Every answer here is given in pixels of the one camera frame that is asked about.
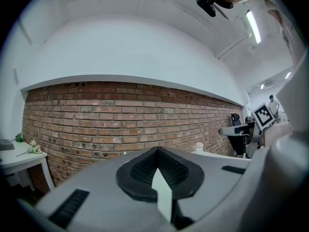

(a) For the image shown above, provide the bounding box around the pale artificial flower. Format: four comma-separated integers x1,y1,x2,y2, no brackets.
16,139,42,157

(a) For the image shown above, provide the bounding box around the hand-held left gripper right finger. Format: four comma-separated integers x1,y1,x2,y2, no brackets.
156,146,253,232

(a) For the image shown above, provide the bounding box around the white square table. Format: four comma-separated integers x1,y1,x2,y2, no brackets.
190,150,253,163

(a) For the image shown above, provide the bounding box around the black office chair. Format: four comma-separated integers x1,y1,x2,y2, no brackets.
230,113,251,158

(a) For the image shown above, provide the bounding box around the person's right forearm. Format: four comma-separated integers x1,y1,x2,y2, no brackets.
260,122,294,152

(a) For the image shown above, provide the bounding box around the pale green cloth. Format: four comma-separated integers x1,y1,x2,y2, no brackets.
152,168,173,223

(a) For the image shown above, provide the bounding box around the flat grey box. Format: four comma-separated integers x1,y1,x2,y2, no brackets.
0,140,15,151

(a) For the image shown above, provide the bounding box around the black head-worn camera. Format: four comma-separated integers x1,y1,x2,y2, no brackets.
195,0,235,21

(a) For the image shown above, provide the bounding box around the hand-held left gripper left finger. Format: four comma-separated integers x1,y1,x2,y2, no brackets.
36,146,169,232

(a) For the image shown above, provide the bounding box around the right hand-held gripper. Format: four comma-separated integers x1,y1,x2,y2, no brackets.
218,102,276,149

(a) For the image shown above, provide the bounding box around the white side table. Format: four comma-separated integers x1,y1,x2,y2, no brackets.
0,139,56,192

